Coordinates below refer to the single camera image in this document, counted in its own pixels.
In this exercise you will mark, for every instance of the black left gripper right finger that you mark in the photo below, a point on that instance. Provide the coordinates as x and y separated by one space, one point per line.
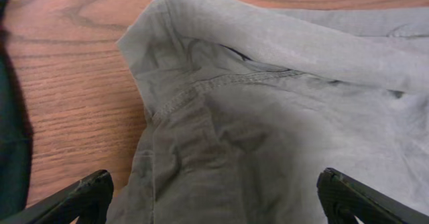
347 201

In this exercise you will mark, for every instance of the grey shorts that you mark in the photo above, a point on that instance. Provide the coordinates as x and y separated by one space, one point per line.
246 106

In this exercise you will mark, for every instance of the black garment with logo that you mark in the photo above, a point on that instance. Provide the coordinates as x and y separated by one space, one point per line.
16 139

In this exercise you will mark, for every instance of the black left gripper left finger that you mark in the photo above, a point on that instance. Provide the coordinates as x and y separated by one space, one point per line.
84 202

